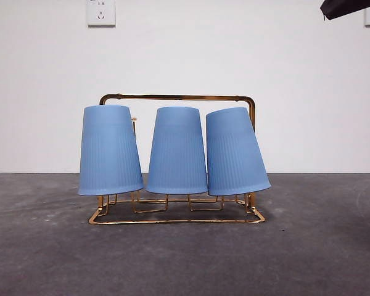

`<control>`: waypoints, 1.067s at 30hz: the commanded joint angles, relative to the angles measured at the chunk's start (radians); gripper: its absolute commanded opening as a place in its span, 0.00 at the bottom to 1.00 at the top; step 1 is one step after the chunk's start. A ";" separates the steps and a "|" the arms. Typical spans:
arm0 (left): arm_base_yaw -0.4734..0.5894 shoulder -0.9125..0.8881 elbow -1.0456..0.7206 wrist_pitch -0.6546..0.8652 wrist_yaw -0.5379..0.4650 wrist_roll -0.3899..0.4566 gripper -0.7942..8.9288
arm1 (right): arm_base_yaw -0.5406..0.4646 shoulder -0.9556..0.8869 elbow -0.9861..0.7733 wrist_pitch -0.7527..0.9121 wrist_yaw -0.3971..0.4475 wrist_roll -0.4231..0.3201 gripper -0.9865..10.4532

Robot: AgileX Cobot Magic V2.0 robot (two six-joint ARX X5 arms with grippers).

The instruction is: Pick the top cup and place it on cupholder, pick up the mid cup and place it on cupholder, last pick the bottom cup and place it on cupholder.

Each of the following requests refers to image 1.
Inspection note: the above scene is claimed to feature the blue ribbed plastic cup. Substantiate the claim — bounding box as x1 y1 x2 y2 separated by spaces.
144 106 210 195
205 107 272 197
77 104 145 197

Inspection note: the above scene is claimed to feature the gold wire cup holder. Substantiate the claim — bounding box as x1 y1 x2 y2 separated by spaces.
88 93 266 225

